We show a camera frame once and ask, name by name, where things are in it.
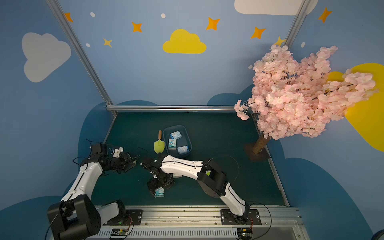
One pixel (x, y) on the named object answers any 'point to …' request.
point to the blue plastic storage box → (178, 140)
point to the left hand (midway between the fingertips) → (137, 159)
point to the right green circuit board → (244, 233)
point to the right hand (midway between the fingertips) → (161, 189)
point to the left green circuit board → (119, 232)
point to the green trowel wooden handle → (159, 145)
